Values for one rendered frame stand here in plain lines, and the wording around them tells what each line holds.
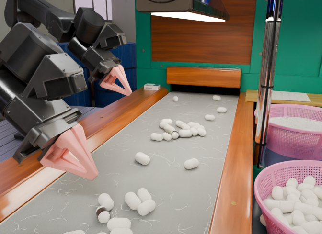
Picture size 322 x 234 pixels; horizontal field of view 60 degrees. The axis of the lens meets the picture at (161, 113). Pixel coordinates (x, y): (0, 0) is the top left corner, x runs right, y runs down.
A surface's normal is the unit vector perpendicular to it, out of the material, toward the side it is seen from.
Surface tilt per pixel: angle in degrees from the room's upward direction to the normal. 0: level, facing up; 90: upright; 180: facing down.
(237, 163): 0
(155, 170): 0
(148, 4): 90
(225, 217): 0
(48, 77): 90
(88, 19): 43
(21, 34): 90
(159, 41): 90
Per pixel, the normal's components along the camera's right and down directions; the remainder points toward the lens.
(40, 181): 0.67, -0.61
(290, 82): -0.31, 0.29
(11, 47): 0.13, 0.29
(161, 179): 0.00, -0.96
